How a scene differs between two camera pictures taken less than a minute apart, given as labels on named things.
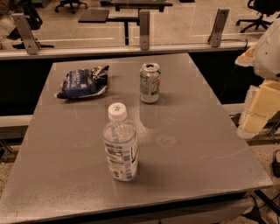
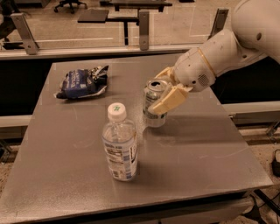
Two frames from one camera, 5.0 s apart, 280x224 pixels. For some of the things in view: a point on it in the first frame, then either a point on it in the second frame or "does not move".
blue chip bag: [83, 82] does not move
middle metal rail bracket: [144, 30] does not move
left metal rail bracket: [27, 36] does not move
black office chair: [33, 17] → [8, 8]
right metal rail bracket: [214, 38] does not move
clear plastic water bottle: [120, 138] does not move
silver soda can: [150, 78] → [152, 88]
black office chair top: [71, 3] does not move
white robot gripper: [269, 59] → [192, 69]
